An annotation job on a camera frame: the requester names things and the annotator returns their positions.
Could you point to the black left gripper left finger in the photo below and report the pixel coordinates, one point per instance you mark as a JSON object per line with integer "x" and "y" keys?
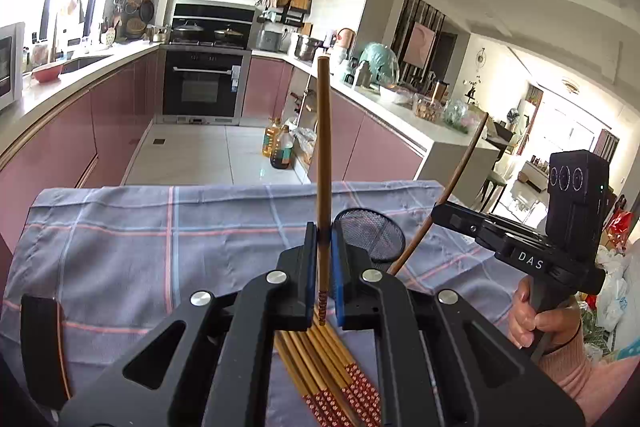
{"x": 208, "y": 363}

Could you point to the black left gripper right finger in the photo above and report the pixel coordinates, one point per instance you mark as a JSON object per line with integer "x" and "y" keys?
{"x": 440, "y": 362}

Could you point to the forearm in pink sleeve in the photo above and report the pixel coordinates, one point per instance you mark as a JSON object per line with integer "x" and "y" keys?
{"x": 607, "y": 392}

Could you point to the person's right hand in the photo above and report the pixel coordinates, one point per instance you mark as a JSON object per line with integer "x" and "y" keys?
{"x": 561, "y": 325}

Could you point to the white plastic bags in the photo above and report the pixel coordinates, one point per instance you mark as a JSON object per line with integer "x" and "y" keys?
{"x": 618, "y": 301}

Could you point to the wooden chopstick red patterned end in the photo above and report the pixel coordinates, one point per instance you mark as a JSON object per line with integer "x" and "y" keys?
{"x": 302, "y": 379}

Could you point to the grey plaid tablecloth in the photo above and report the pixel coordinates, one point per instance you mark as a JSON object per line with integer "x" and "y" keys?
{"x": 119, "y": 259}

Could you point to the black mesh strainer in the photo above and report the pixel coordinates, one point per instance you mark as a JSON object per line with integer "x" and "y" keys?
{"x": 373, "y": 232}

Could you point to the black rectangular tray edge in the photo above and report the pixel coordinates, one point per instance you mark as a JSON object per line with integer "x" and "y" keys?
{"x": 42, "y": 352}

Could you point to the dark soy sauce bottle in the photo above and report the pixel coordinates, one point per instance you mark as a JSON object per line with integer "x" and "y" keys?
{"x": 282, "y": 149}

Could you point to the pink lower cabinets right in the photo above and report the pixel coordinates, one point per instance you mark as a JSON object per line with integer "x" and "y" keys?
{"x": 366, "y": 146}

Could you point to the pink cabinets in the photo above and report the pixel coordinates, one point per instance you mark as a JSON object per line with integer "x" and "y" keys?
{"x": 87, "y": 140}
{"x": 366, "y": 146}

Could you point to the yellow cooking oil bottle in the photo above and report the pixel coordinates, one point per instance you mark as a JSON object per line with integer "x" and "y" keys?
{"x": 270, "y": 135}

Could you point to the pink lower cabinets left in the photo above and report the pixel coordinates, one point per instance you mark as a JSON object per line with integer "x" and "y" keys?
{"x": 87, "y": 140}

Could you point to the black built-in oven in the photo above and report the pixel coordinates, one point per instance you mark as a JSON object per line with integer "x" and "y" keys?
{"x": 205, "y": 85}

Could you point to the steel stock pot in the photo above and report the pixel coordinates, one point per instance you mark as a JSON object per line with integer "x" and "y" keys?
{"x": 306, "y": 47}

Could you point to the pink bowl on counter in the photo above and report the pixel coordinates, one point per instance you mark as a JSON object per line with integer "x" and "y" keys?
{"x": 47, "y": 73}

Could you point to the black range hood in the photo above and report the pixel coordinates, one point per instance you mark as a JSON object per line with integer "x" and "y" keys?
{"x": 214, "y": 16}

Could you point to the white microwave oven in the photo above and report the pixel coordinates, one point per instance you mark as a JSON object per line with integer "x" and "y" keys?
{"x": 11, "y": 64}

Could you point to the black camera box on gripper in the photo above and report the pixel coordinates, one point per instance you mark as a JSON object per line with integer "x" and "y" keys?
{"x": 577, "y": 185}

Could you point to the black wall spice rack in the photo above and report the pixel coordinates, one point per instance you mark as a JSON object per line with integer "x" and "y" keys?
{"x": 285, "y": 12}

